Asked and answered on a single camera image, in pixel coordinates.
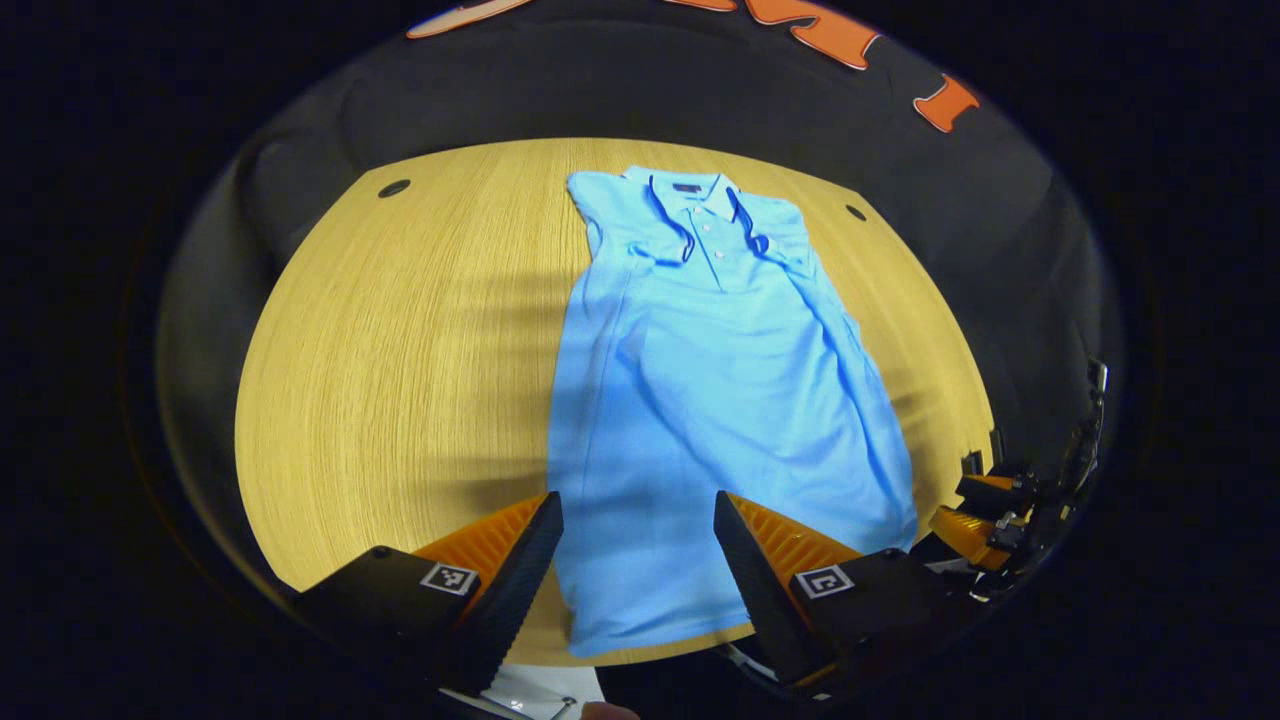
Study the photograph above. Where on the light blue T-shirt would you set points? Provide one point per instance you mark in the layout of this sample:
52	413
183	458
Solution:
720	400

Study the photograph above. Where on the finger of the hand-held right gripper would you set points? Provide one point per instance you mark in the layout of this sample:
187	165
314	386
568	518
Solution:
965	535
990	490

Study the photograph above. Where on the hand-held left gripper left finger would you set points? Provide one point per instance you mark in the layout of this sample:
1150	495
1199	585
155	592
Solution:
515	600

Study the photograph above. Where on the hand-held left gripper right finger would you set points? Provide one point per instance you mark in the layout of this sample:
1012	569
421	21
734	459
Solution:
765	600

